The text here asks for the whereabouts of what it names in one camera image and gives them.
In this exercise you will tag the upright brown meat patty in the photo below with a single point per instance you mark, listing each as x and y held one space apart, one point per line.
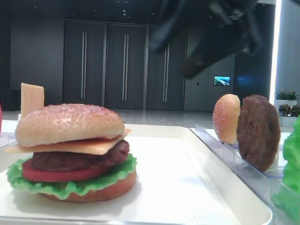
258 132

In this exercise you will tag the upright bun half right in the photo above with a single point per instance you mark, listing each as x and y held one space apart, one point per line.
225 118

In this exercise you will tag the upright green lettuce leaf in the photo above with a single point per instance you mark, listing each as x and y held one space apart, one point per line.
293 157

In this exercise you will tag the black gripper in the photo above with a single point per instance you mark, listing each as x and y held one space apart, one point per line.
235 31

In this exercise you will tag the white rectangular metal tray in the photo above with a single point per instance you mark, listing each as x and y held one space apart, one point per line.
180 181

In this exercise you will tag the potted flower planter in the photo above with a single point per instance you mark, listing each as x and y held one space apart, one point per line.
286 103

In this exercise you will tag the small wall screen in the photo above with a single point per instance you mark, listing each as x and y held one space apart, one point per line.
221 80

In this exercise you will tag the red tomato slice in burger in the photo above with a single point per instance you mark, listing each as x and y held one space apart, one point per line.
35 175

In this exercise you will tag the brown patty in burger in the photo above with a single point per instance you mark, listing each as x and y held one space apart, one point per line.
68 161

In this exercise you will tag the green lettuce in burger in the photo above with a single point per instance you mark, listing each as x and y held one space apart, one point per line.
62 190

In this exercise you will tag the bottom bun in burger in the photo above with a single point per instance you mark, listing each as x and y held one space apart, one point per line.
110 192

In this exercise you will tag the sesame top bun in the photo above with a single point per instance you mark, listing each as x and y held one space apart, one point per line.
68 122

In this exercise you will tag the orange cheese slice on burger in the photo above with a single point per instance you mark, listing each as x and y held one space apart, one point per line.
90 146

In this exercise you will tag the upright orange cheese slice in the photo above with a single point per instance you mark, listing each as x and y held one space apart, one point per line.
32 99

